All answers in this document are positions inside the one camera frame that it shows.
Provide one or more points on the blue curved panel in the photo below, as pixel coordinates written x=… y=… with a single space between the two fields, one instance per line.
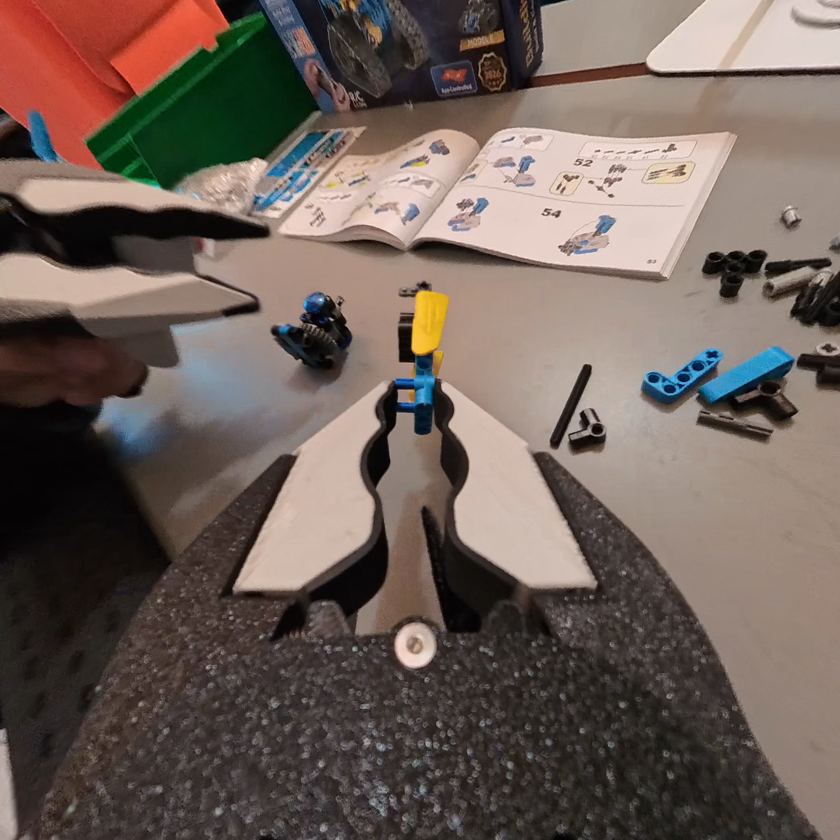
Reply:
x=745 y=377

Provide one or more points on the blue black brick assembly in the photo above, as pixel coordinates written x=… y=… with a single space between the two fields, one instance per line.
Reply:
x=321 y=328

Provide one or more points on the black axle rod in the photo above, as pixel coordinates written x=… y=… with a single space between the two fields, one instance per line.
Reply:
x=571 y=407

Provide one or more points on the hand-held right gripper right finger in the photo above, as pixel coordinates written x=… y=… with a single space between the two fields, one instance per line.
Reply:
x=512 y=518

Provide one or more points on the blue sticker sheet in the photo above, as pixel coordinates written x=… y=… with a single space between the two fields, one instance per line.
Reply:
x=295 y=170

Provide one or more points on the blue robot kit box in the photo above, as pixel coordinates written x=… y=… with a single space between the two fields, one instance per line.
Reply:
x=394 y=52

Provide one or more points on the open instruction booklet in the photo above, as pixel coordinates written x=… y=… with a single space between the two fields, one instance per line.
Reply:
x=525 y=197

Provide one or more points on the black angle connector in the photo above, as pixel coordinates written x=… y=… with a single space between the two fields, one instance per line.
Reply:
x=587 y=430

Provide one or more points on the orange plastic bin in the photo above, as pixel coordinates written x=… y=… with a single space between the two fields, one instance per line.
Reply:
x=65 y=59

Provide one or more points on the pile of small brick parts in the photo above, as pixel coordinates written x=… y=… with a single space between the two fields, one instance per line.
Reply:
x=814 y=302

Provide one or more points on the blue yellow brick assembly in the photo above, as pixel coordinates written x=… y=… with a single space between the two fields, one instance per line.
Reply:
x=430 y=328

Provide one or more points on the dark grey axle pin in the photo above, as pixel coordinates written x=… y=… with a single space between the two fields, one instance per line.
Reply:
x=735 y=423

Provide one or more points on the blue L-shaped beam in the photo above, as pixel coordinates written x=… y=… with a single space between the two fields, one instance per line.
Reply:
x=679 y=377

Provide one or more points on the black T-shaped beam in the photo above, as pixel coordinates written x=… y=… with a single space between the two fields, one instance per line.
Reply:
x=733 y=266

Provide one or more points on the grey desk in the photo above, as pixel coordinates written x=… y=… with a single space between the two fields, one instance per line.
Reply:
x=656 y=525

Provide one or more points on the green plastic bin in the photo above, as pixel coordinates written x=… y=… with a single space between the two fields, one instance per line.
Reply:
x=216 y=111

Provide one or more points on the person's left hand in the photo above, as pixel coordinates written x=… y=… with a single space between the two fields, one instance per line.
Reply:
x=59 y=374

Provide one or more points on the crinkled clear plastic bag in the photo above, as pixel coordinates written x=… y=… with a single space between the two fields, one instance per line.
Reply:
x=220 y=184

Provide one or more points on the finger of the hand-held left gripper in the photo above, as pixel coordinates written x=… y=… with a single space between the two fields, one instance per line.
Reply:
x=98 y=289
x=98 y=193

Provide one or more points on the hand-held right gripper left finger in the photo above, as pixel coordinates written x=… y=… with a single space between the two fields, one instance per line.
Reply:
x=315 y=512

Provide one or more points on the small black pin piece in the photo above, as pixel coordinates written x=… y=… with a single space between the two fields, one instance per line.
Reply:
x=413 y=289

